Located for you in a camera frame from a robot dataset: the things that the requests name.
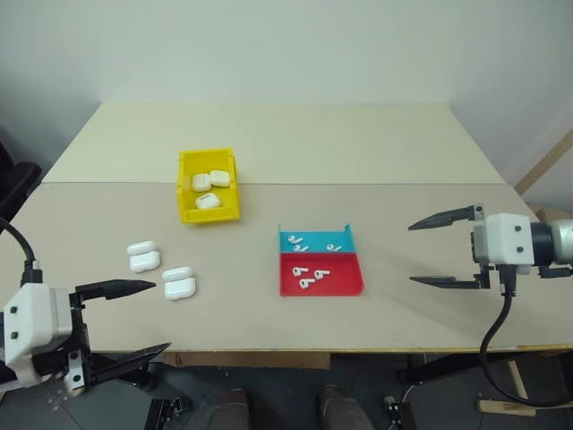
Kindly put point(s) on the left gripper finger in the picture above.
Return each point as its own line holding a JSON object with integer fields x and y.
{"x": 112, "y": 289}
{"x": 121, "y": 363}

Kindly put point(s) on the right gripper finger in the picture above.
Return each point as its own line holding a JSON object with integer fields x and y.
{"x": 447, "y": 282}
{"x": 447, "y": 218}

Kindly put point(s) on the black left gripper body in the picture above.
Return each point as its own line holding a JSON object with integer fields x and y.
{"x": 80, "y": 331}

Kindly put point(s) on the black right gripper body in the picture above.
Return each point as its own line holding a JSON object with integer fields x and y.
{"x": 485, "y": 275}

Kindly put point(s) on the white earbud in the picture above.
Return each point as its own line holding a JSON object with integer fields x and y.
{"x": 319, "y": 273}
{"x": 305, "y": 283}
{"x": 296, "y": 270}
{"x": 301, "y": 247}
{"x": 294, "y": 238}
{"x": 332, "y": 246}

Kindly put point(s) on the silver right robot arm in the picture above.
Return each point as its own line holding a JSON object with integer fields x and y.
{"x": 559, "y": 242}

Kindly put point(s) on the yellow plastic bin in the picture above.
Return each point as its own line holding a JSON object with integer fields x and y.
{"x": 188, "y": 201}

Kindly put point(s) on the grey metal floor platform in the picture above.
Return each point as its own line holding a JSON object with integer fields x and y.
{"x": 67, "y": 410}

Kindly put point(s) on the red plastic tray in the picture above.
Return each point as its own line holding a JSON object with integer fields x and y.
{"x": 340, "y": 280}

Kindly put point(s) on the wooden beam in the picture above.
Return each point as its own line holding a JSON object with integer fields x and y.
{"x": 544, "y": 163}

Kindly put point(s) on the dark brown rounded shape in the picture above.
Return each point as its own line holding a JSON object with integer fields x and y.
{"x": 338, "y": 407}
{"x": 233, "y": 410}

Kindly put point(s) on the blue plastic tray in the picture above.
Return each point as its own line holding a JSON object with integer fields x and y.
{"x": 318, "y": 237}

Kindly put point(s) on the small black floor device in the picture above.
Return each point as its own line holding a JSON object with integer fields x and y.
{"x": 397, "y": 412}

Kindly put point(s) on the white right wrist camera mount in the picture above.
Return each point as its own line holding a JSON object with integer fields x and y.
{"x": 506, "y": 244}

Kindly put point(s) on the black table frame bar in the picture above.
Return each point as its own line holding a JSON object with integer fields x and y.
{"x": 438, "y": 369}

